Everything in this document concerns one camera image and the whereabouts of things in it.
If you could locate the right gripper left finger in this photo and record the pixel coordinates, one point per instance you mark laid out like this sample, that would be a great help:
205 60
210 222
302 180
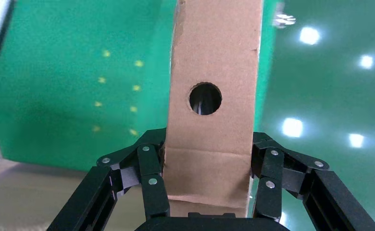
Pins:
152 197

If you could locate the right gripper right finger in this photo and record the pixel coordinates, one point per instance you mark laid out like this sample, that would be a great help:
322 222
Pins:
268 197

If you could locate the small cardboard box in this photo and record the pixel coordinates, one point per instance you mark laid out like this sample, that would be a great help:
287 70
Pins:
213 47

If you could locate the small yellow sticker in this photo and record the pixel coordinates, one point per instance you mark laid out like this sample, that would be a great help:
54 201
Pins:
133 131
101 80
98 104
106 53

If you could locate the green tablecloth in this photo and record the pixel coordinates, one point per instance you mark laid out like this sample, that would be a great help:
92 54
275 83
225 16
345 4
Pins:
63 95

